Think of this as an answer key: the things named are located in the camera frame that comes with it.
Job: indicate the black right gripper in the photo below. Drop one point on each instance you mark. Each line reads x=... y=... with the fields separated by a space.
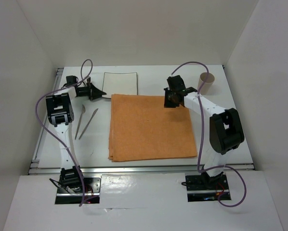
x=167 y=104

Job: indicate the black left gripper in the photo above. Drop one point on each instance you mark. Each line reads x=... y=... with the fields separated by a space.
x=93 y=93

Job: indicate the white square plate black rim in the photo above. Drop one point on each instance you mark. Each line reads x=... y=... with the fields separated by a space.
x=120 y=83

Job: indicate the orange cloth placemat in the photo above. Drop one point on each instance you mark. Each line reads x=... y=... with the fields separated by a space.
x=141 y=128

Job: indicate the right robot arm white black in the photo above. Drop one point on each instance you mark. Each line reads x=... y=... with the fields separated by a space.
x=225 y=129

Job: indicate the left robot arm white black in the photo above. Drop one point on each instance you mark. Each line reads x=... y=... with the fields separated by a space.
x=60 y=114

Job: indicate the silver knife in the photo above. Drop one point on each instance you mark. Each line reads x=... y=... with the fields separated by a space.
x=87 y=125

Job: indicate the silver spoon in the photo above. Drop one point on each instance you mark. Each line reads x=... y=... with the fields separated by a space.
x=80 y=119

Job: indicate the beige paper cup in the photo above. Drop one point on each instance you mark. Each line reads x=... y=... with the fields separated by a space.
x=205 y=82

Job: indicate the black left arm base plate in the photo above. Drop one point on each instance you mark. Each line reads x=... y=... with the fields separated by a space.
x=68 y=196

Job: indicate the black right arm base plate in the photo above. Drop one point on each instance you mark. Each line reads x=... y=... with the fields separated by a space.
x=198 y=192

